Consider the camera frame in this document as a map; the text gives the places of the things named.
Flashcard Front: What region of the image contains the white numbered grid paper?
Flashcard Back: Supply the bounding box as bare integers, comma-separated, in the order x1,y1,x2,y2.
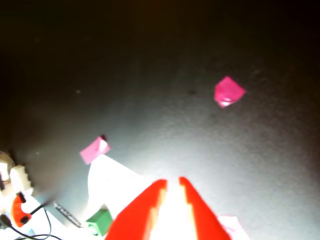
86,154,250,240

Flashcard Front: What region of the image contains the pink tape piece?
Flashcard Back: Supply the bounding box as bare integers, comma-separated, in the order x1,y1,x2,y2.
79,134,111,165

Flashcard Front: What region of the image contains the orange plastic part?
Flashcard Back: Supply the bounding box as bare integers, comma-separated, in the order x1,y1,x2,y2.
11,192,32,227

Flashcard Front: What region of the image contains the thin black cable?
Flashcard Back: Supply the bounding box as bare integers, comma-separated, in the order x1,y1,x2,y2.
0,207,63,240
29,199,56,216

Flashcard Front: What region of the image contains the magenta cube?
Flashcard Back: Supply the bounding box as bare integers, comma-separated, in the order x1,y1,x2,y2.
214,76,247,109

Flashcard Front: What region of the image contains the black printed label strip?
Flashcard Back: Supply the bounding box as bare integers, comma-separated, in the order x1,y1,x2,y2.
53,201,83,229

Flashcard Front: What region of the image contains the white base sheet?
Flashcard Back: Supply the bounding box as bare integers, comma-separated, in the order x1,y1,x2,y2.
0,194,88,240

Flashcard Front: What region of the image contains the white toothed plastic part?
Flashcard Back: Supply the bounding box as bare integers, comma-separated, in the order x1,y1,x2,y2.
9,163,35,198

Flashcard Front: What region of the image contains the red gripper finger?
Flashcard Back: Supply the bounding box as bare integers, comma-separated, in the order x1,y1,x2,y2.
178,176,232,240
104,179,168,240

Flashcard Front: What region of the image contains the green cube with round recess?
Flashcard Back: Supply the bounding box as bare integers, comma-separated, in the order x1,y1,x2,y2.
84,209,114,237

